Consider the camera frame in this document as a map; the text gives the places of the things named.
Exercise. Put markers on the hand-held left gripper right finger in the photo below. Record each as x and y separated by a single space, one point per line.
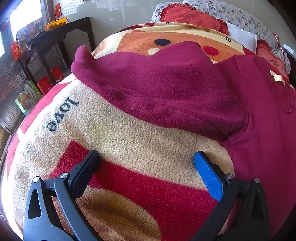
208 176

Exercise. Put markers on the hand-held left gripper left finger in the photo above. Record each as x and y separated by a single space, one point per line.
86 171

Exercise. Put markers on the maroon sweatshirt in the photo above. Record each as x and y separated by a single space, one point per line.
161 92

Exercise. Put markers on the printed fleece blanket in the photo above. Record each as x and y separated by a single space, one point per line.
115 139

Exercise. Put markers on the red paper bag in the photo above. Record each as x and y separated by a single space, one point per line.
57 75
44 85

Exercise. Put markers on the beige fabric tag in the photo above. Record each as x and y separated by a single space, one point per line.
278 78

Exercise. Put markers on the red embroidered cushion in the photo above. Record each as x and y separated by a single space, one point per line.
275 62

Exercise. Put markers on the white cloth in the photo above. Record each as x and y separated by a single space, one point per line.
242 39

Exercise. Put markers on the dark wooden table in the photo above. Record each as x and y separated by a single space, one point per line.
76 25

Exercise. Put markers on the yellow plastic basket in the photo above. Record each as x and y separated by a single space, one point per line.
55 25

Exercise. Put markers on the round red ruffled cushion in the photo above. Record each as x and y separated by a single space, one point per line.
189 17

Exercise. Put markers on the window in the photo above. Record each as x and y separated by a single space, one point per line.
23 16

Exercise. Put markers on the red wall decoration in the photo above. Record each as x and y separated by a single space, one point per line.
58 9

